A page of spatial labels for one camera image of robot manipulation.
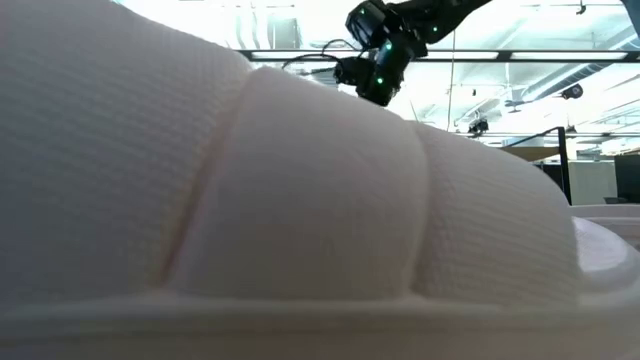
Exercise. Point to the pink rubber slide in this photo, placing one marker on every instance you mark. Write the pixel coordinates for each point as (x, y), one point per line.
(300, 200)
(620, 212)

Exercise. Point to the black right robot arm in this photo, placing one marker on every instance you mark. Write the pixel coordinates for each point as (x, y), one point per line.
(415, 20)

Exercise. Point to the black round ceiling fixture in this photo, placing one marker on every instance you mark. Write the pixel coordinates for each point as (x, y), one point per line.
(572, 91)
(479, 126)

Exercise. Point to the white partition panel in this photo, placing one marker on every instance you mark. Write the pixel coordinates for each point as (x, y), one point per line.
(592, 182)

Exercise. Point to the black screen panel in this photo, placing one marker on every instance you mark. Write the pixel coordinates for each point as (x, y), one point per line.
(627, 177)

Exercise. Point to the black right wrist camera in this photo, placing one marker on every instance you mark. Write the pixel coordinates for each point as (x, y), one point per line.
(352, 70)

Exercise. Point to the wooden shelf with black frame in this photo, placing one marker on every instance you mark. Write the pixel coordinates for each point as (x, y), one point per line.
(565, 165)

